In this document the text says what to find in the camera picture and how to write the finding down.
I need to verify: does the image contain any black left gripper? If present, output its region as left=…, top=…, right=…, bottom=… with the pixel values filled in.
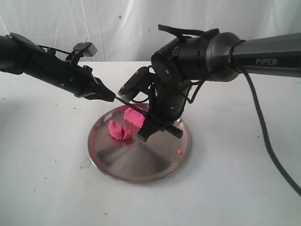
left=23, top=53, right=116, bottom=102

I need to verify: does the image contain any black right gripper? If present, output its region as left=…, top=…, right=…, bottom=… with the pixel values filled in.
left=137, top=80, right=190, bottom=142

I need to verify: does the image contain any pink clay piece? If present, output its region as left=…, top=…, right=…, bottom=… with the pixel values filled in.
left=108, top=120, right=133, bottom=140
left=124, top=107, right=145, bottom=128

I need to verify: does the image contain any black knife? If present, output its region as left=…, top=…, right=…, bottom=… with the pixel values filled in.
left=114, top=95, right=183, bottom=139

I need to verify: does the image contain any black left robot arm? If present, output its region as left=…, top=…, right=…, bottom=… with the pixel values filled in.
left=0, top=33, right=116, bottom=102

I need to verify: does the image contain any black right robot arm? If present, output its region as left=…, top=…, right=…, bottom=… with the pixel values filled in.
left=138, top=25, right=301, bottom=141

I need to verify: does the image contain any round stainless steel plate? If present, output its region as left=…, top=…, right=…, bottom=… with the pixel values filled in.
left=87, top=105, right=192, bottom=183

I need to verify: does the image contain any white backdrop sheet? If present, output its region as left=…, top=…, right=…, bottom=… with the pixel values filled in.
left=0, top=0, right=301, bottom=61

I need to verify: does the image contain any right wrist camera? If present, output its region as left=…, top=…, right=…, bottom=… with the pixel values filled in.
left=118, top=66, right=152, bottom=103

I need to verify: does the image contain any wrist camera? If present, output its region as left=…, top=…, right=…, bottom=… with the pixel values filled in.
left=118, top=66, right=152, bottom=103
left=70, top=42, right=98, bottom=62

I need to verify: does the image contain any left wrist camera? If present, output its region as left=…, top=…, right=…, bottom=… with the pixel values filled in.
left=70, top=42, right=98, bottom=62

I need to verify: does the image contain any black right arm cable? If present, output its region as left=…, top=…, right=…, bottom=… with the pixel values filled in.
left=242, top=70, right=301, bottom=196

